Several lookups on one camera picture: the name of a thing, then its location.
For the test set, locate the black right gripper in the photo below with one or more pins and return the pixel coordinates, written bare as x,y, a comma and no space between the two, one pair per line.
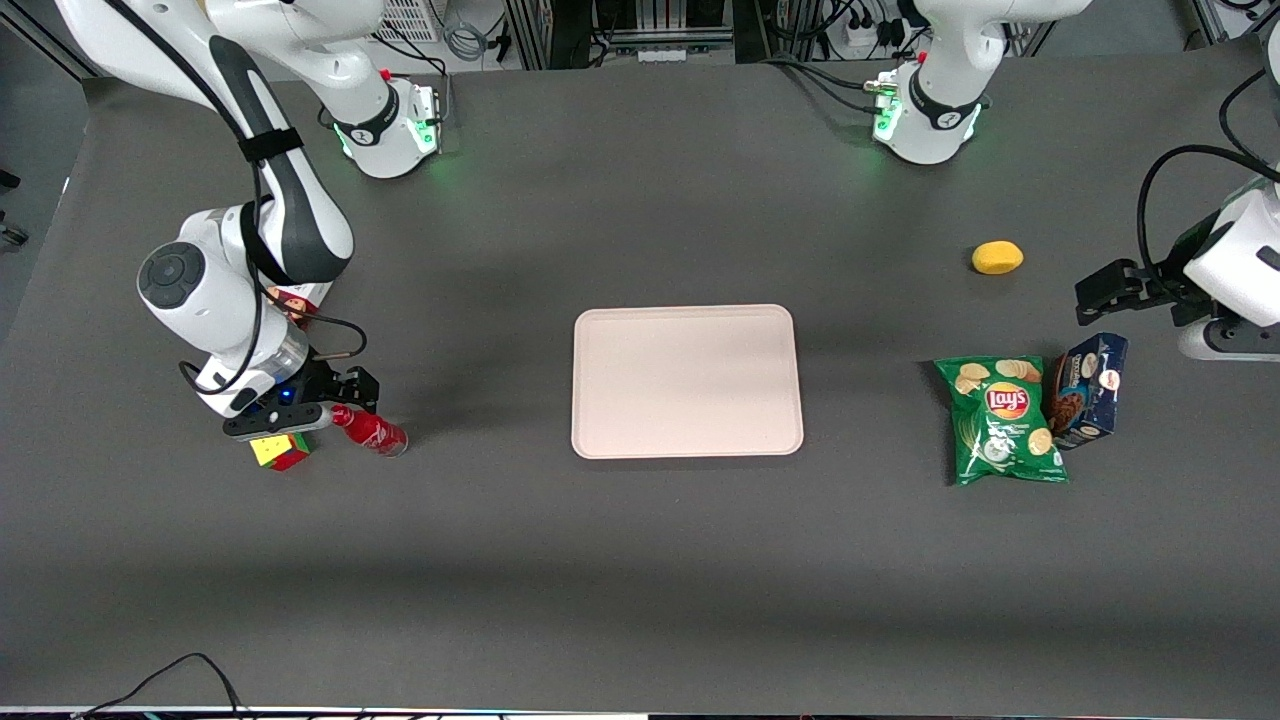
330,381

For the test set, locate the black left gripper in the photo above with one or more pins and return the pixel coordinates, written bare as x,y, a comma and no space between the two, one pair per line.
1166,284

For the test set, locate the red coke bottle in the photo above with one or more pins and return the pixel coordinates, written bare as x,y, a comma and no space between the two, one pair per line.
376,433

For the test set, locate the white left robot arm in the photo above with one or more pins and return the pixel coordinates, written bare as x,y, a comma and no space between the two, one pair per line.
940,112

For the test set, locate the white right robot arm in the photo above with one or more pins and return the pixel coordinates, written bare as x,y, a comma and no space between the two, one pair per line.
220,300

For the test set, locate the beige plastic tray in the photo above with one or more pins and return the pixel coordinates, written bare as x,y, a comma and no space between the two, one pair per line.
687,381

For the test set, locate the rubik's cube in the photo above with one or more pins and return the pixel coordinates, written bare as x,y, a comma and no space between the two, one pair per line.
285,456

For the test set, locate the dark blue cookie box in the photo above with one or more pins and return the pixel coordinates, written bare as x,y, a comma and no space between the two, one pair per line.
1090,390

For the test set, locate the red tartan cookie box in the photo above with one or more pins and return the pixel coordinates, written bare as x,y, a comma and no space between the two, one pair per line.
300,298

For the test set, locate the yellow lemon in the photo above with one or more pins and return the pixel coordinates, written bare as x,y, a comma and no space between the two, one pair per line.
997,258

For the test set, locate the green lays chips bag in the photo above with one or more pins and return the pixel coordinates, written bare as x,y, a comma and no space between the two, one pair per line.
1003,425

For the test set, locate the dark grey table cover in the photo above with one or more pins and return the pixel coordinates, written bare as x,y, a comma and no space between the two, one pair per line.
640,560

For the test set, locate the white power strip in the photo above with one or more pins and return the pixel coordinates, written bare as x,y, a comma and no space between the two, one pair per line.
865,35

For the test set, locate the white perforated box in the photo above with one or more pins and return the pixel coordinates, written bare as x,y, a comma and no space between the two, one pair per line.
410,20

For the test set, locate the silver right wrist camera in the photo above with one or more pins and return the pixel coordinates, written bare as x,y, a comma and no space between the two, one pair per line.
275,422

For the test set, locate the aluminium rack frame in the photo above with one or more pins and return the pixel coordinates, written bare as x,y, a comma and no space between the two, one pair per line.
530,30

